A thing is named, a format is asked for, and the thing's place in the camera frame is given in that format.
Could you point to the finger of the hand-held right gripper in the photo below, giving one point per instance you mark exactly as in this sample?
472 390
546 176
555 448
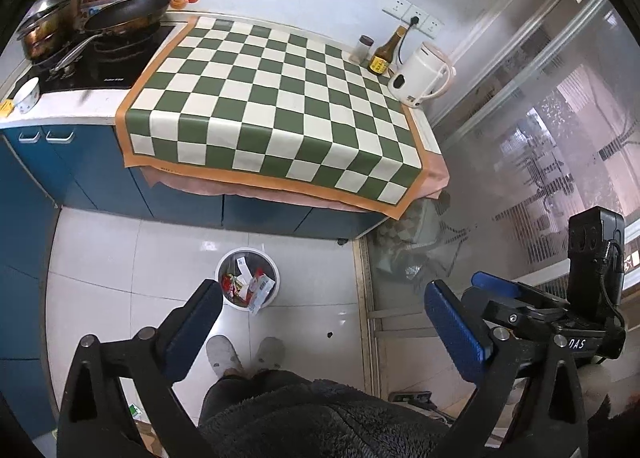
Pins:
495 284

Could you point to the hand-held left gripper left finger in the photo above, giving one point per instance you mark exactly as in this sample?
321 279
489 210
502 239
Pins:
195 333

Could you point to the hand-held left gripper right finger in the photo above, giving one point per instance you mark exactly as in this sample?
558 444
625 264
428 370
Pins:
452 333

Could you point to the white trash bin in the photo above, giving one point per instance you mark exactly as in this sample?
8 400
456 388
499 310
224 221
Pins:
235 302

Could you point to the grey slipper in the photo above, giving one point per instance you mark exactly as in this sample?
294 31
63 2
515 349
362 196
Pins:
222 355
270 353

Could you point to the pile of crumpled wrappers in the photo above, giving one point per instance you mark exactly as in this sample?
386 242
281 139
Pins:
247 280

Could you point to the dark flat object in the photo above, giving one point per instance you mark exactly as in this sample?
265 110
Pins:
410 396

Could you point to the green white small packet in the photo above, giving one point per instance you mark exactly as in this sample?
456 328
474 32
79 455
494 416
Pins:
135 411

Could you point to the cardboard box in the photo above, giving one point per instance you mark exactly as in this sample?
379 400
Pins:
147 438

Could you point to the pink underlay cloth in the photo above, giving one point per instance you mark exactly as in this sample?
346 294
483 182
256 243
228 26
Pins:
439 173

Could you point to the person in grey slippers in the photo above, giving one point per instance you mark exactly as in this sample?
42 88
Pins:
320 423

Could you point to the blue kitchen cabinet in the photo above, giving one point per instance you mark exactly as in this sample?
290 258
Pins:
100 183

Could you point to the white electric kettle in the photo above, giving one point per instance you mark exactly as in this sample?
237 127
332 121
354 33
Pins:
417 73

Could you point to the green checkered tablecloth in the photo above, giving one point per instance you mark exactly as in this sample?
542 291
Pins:
275 103

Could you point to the sliding glass door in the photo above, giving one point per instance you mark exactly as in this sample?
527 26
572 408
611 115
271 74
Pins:
500 28

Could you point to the brown sauce bottle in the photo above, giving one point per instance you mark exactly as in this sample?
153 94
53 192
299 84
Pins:
382 58

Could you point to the small spice jar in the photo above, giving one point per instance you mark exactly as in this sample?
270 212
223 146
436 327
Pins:
361 50

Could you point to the black stove top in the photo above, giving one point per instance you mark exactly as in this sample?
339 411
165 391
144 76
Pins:
117 69

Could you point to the white patterned bowl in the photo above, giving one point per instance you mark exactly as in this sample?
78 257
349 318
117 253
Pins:
26 97

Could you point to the yellow small packet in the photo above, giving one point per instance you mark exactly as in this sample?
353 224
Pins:
5 109

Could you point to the black frying pan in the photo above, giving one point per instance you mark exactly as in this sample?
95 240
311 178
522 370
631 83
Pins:
125 13

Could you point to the steel cooking pot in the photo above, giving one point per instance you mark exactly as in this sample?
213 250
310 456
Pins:
50 25

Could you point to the white wall socket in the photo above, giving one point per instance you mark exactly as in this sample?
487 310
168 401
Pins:
396 4
419 14
434 27

